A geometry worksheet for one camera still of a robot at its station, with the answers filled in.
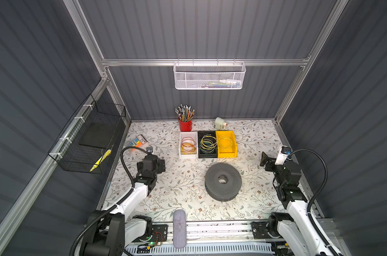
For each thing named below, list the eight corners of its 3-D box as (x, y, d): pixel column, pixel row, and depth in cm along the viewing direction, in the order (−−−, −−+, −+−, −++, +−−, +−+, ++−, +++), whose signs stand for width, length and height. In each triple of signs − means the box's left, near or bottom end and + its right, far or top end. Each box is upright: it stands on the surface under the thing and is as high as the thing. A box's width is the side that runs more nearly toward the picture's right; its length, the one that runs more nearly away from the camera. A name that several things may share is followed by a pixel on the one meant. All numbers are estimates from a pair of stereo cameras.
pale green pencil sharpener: (214, 130, 115) (215, 124, 110) (214, 123, 120) (214, 117, 115) (226, 130, 115) (227, 124, 110) (225, 123, 120) (226, 117, 115)
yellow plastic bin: (217, 159, 102) (218, 153, 96) (214, 134, 114) (215, 128, 109) (237, 159, 101) (239, 153, 96) (232, 134, 114) (234, 128, 109)
